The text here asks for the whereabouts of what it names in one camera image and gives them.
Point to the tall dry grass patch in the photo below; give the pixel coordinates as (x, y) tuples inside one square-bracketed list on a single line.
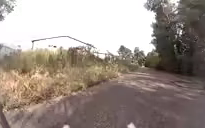
[(50, 76)]

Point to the distant trees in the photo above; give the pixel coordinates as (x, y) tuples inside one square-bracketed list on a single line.
[(131, 54)]

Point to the pale building with pitched roof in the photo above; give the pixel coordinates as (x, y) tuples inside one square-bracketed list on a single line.
[(61, 42)]

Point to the robot's own part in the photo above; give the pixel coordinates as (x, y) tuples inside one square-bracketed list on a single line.
[(131, 125), (66, 126)]

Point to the row of tall dark trees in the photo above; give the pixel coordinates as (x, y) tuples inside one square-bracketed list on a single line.
[(183, 36)]

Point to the grey asphalt road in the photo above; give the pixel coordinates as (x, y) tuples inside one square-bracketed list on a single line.
[(136, 103)]

